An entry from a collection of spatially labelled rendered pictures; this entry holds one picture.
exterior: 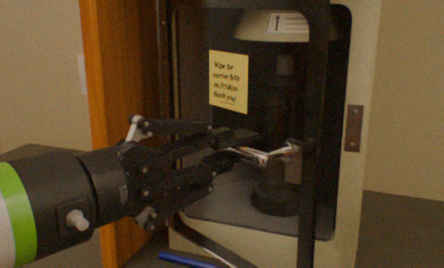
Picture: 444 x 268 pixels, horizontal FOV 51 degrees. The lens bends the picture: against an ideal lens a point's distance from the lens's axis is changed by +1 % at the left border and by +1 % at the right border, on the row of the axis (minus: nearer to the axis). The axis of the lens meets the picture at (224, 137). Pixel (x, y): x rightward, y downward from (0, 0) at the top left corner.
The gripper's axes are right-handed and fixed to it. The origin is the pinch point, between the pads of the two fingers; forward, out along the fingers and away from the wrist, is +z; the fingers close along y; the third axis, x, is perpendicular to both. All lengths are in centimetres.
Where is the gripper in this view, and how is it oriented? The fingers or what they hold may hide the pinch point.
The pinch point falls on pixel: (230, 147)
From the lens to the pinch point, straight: 57.8
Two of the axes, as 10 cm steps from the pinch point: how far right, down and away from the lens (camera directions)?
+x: -6.8, -2.2, 7.0
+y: 0.0, -9.5, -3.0
